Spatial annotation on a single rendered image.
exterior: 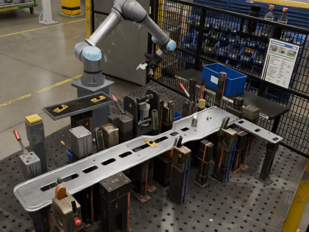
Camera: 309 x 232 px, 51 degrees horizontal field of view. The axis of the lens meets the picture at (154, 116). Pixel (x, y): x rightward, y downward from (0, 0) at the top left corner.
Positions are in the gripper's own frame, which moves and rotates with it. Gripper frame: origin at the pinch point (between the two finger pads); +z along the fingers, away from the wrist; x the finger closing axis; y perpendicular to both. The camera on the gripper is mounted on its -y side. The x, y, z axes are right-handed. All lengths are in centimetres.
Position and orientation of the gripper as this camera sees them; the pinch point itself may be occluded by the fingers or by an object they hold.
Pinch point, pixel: (141, 72)
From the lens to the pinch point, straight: 265.1
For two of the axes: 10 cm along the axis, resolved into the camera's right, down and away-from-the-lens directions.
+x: 5.7, 2.3, 7.9
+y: 4.8, 6.9, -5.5
